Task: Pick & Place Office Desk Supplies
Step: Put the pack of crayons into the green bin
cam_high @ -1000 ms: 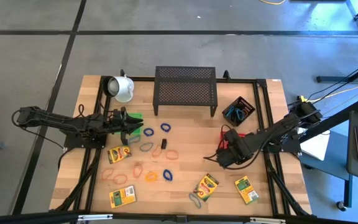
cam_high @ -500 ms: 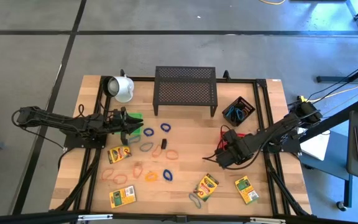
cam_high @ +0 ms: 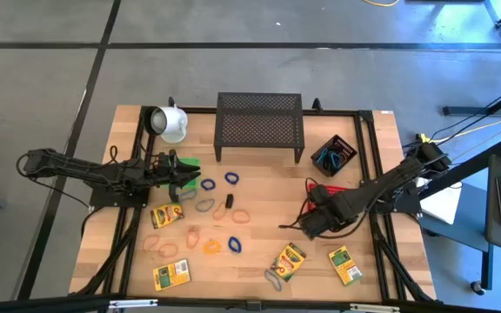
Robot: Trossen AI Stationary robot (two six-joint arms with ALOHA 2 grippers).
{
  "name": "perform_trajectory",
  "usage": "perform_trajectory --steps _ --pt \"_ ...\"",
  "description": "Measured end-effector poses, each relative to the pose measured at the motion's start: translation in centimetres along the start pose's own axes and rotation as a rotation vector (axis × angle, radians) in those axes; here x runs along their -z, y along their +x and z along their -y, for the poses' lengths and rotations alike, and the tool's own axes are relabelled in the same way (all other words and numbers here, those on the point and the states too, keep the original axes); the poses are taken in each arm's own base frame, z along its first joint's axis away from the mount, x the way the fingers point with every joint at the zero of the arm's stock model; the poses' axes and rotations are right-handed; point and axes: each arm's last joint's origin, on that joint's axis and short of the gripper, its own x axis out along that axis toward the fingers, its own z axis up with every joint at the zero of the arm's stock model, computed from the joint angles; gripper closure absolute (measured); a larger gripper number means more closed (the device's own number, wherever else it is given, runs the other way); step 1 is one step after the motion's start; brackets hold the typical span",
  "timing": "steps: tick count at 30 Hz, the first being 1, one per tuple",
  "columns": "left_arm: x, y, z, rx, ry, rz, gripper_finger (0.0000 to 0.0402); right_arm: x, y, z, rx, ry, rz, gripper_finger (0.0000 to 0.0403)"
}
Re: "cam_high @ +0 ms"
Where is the black mesh shelf riser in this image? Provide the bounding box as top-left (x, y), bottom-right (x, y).
top-left (213, 91), bottom-right (306, 164)

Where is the yellow floor cable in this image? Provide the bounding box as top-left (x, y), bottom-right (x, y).
top-left (360, 0), bottom-right (402, 8)

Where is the white sheet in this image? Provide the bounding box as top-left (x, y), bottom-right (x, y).
top-left (419, 176), bottom-right (463, 225)

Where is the green plastic basket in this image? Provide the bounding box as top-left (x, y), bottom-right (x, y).
top-left (179, 156), bottom-right (201, 191)

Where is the grey side table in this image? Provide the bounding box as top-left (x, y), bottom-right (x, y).
top-left (417, 138), bottom-right (501, 292)

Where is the black plastic basket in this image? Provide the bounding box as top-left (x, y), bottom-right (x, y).
top-left (310, 134), bottom-right (359, 177)

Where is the red plastic basket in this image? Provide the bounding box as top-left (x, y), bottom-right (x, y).
top-left (306, 183), bottom-right (350, 197)

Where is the black floor bar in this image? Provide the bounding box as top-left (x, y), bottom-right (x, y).
top-left (442, 105), bottom-right (501, 117)

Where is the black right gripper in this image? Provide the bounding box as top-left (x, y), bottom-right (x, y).
top-left (297, 184), bottom-right (358, 240)

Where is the white tilted bucket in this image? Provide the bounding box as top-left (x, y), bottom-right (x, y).
top-left (149, 103), bottom-right (190, 144)

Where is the silver metal bracket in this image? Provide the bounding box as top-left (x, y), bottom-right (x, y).
top-left (108, 298), bottom-right (159, 310)
top-left (349, 303), bottom-right (402, 313)

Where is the yellow green crayon box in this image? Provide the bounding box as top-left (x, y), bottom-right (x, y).
top-left (150, 203), bottom-right (185, 230)
top-left (152, 258), bottom-right (191, 291)
top-left (271, 242), bottom-right (307, 283)
top-left (328, 245), bottom-right (363, 287)

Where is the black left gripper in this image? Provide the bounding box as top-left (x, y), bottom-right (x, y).
top-left (145, 149), bottom-right (203, 204)

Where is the yellow coil wristband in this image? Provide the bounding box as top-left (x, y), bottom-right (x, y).
top-left (202, 239), bottom-right (223, 256)

